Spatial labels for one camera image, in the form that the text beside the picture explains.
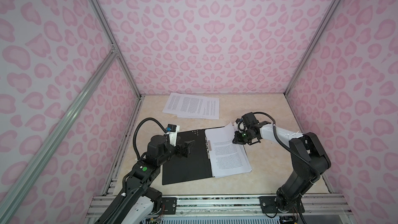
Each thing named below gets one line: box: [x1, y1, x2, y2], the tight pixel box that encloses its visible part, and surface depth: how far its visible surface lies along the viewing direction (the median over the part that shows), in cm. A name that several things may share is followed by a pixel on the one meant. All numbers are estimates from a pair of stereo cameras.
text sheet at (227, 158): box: [209, 140, 253, 179], surface depth 88 cm
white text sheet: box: [204, 121, 252, 179], surface depth 90 cm
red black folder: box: [162, 128, 214, 186], surface depth 86 cm
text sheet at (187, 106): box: [161, 92, 220, 120], surface depth 116 cm
